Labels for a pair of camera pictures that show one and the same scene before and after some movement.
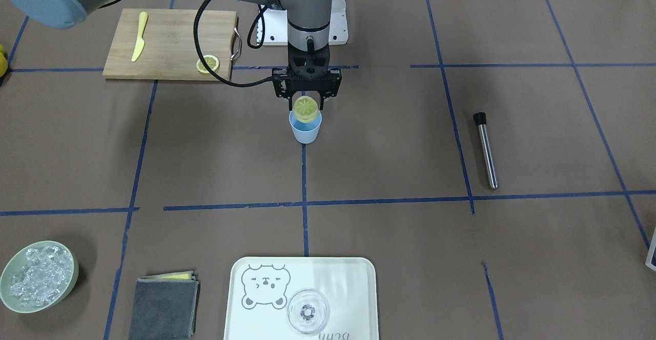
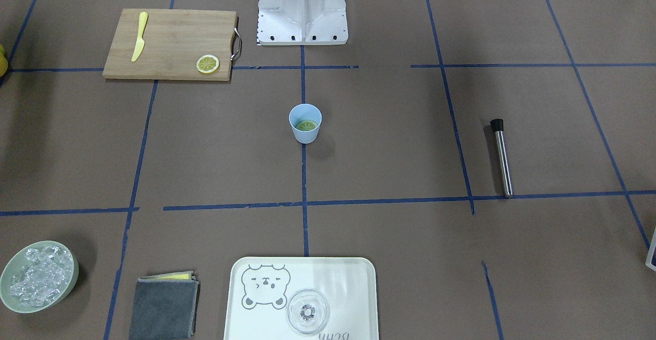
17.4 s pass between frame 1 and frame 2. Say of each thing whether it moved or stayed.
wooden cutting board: stayed
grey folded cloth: stayed
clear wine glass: stayed
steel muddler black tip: moved
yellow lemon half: moved
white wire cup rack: stayed
